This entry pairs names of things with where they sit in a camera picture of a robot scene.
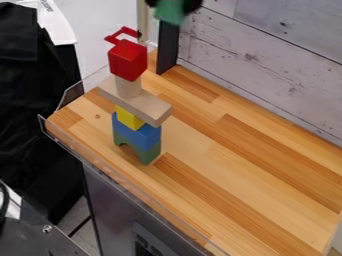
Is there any black metal stand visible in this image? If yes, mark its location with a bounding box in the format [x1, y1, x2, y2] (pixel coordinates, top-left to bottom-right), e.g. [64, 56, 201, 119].
[0, 181, 91, 256]

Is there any yellow cube block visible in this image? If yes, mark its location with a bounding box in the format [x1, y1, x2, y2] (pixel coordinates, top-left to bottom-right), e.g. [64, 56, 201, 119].
[113, 104, 149, 132]

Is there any black upright post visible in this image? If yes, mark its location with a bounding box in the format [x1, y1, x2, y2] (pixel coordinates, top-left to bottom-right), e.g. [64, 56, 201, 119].
[154, 20, 182, 76]

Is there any red cube block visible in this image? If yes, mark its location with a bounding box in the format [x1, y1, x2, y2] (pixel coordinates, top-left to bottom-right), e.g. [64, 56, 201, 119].
[106, 38, 150, 83]

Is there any beige flat plank block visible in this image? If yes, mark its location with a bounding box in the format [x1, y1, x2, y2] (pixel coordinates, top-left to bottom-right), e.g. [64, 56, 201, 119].
[96, 75, 174, 129]

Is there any green triangle block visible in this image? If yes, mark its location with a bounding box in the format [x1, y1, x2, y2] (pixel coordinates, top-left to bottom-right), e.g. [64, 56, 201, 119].
[152, 0, 190, 27]

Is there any wooden post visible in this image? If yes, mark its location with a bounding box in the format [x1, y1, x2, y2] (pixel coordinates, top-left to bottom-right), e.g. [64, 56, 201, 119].
[136, 0, 154, 45]

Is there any green arch block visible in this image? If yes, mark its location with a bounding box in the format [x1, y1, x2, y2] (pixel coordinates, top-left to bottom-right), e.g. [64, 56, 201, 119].
[112, 129, 163, 167]

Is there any beige cylinder block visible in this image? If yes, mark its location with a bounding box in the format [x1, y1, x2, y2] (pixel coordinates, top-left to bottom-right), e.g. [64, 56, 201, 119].
[113, 74, 145, 100]

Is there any black fabric cover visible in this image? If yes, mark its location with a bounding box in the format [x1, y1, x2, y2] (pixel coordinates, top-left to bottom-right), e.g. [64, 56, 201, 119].
[0, 1, 87, 209]

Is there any blue block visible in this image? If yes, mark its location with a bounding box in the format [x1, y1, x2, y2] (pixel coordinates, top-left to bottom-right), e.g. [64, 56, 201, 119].
[110, 111, 163, 152]

